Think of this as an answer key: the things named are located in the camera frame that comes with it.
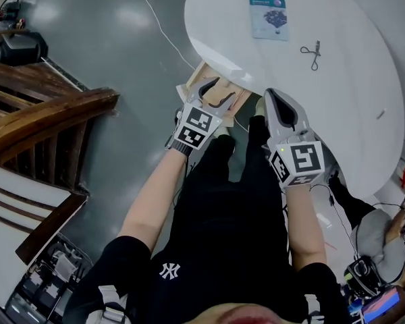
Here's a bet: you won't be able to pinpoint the cluttered equipment cart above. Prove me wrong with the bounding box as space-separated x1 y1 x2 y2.
5 231 95 324

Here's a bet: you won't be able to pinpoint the blue product card packet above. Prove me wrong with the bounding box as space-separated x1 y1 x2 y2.
248 0 290 42

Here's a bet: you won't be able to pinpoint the red and black cable reel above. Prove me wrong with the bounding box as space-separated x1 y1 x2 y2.
0 0 21 22

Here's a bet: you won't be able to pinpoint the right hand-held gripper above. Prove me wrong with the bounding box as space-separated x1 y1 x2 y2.
263 87 327 189

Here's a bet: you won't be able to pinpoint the white harness strap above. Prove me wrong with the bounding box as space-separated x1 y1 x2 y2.
303 294 327 324
87 284 129 324

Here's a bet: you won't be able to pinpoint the white floor cable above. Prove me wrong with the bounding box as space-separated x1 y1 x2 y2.
131 0 250 132

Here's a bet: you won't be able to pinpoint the large wooden drawer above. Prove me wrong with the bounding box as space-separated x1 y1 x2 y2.
175 61 250 128

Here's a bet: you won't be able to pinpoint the white round table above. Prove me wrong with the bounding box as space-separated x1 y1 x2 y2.
184 0 405 198

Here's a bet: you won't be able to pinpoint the black wristwatch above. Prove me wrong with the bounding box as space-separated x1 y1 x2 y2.
164 135 194 157

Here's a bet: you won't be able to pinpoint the colourful laptop screen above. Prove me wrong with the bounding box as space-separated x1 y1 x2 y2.
349 287 402 324

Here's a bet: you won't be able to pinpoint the black bag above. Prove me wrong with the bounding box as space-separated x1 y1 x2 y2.
0 32 50 67

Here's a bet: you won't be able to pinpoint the person's right forearm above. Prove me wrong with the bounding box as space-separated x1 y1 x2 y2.
281 183 328 270

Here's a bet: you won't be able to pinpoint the metal eyelash curler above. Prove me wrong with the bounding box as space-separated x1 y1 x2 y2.
299 40 322 72

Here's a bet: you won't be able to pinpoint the person's left forearm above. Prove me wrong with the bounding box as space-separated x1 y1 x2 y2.
116 146 190 253

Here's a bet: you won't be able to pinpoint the person's black shirt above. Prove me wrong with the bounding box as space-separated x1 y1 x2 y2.
63 207 350 324

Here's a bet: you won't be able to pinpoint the person's face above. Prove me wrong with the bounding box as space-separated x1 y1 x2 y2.
185 302 291 324

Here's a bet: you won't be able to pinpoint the person's right shoe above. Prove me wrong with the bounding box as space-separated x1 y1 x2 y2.
254 94 267 117

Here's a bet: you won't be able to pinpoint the person's black trousers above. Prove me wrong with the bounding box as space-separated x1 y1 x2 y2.
185 115 288 222

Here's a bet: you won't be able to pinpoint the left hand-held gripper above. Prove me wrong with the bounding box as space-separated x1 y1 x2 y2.
168 76 240 151

